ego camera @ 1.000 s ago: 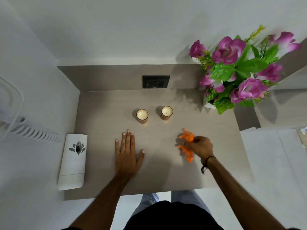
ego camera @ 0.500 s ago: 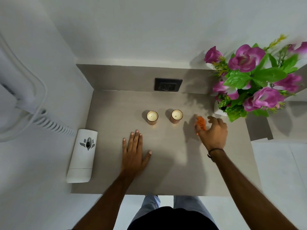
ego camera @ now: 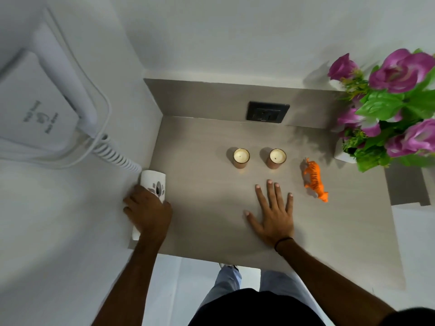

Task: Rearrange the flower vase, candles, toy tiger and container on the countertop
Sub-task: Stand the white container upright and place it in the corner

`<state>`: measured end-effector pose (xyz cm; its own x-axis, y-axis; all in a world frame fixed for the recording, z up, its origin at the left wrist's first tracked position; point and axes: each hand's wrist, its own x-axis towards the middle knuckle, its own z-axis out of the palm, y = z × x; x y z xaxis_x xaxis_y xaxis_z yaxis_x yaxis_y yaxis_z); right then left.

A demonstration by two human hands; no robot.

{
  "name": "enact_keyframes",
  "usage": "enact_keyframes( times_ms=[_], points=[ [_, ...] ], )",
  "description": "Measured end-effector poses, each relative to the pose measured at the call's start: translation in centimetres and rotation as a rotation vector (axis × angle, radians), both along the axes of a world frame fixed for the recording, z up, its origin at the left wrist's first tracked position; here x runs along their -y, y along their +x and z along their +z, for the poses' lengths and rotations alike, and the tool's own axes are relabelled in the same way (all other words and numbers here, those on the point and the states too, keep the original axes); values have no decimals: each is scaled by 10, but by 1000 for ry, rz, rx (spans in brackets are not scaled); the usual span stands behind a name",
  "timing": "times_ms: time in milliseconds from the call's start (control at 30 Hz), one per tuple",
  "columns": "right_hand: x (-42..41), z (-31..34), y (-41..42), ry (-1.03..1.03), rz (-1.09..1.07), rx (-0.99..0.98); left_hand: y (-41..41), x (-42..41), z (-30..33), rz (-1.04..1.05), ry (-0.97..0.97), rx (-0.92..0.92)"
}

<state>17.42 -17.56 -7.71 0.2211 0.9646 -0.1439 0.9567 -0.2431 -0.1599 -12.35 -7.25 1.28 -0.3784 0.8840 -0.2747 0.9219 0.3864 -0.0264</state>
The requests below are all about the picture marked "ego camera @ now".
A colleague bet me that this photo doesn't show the person's right hand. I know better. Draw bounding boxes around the person's right hand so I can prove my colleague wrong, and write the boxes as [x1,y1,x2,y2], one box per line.
[244,180,295,247]

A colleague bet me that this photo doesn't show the person's left hand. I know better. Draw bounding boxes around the person's left hand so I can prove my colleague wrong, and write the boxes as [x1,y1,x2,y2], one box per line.
[123,185,173,242]

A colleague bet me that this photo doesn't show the white cylinder vase grey print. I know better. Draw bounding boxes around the white cylinder vase grey print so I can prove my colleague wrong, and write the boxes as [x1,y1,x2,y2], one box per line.
[131,170,167,241]

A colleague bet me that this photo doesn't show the person's right forearm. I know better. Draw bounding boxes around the person's right forearm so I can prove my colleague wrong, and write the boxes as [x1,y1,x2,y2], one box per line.
[276,239,396,326]

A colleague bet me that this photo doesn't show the person's left forearm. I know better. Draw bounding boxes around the person's left forearm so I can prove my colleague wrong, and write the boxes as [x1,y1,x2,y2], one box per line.
[91,236,164,326]

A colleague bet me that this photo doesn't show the black wrist band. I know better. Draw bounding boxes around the black wrist band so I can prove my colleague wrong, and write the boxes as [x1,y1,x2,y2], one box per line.
[274,237,294,254]

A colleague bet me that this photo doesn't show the orange toy tiger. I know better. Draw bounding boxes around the orange toy tiger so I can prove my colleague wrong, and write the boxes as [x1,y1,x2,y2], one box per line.
[303,158,329,203]

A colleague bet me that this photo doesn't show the copper cup candle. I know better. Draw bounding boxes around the copper cup candle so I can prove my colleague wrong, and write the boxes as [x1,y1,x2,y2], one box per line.
[232,148,251,169]
[266,148,287,170]

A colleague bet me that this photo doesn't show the light grey trousers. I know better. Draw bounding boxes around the light grey trousers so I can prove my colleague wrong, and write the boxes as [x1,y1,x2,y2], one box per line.
[200,265,327,326]

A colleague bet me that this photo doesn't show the white flower pot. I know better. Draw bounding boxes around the white flower pot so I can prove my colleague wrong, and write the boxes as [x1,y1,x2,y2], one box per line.
[334,137,357,164]

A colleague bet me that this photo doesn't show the black shirt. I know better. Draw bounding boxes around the black shirt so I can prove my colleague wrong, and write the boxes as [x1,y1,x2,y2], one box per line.
[188,288,435,326]

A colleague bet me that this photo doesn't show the artificial purple flower plant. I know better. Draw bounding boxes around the artificial purple flower plant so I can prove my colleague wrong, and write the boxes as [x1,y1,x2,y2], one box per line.
[327,48,435,173]

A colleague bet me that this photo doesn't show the white coiled cord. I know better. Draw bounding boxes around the white coiled cord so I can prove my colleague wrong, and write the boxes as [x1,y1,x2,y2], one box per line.
[91,134,143,173]

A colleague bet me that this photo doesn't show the black wall socket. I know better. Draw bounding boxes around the black wall socket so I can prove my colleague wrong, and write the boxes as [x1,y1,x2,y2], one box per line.
[246,101,290,124]

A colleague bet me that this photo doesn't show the white wall-mounted hair dryer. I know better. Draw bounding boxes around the white wall-mounted hair dryer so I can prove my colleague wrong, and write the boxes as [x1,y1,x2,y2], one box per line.
[0,7,113,168]

